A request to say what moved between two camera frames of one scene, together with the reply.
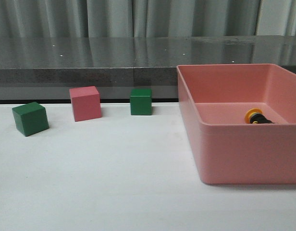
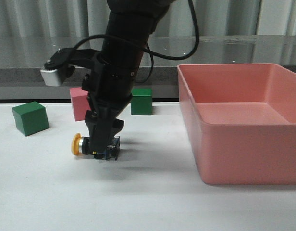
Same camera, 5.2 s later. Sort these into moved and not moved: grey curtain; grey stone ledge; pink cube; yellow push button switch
Moved: yellow push button switch
Not moved: grey curtain; grey stone ledge; pink cube
